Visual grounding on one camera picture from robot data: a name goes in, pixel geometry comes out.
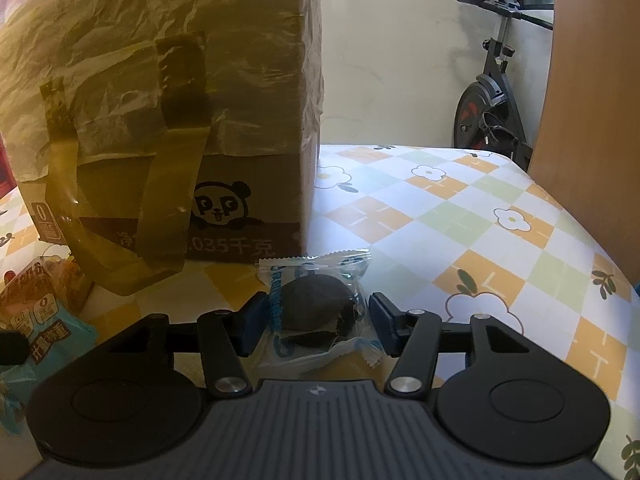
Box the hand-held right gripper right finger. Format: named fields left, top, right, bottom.
left=368, top=291, right=539, bottom=399

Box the wooden board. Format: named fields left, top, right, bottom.
left=527, top=0, right=640, bottom=286

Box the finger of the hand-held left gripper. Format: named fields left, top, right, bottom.
left=0, top=330, right=29, bottom=366

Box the orange snack packet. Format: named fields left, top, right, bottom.
left=0, top=254, right=80, bottom=328

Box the blue snack packet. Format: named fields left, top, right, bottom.
left=0, top=296, right=98, bottom=433

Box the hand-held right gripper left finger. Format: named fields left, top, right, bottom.
left=97, top=291, right=269, bottom=399

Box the plastic-wrapped cardboard box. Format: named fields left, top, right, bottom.
left=0, top=0, right=327, bottom=297

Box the black exercise bike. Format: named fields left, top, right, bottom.
left=452, top=0, right=557, bottom=172

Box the clear packet with dark snack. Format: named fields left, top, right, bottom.
left=252, top=249, right=385, bottom=375

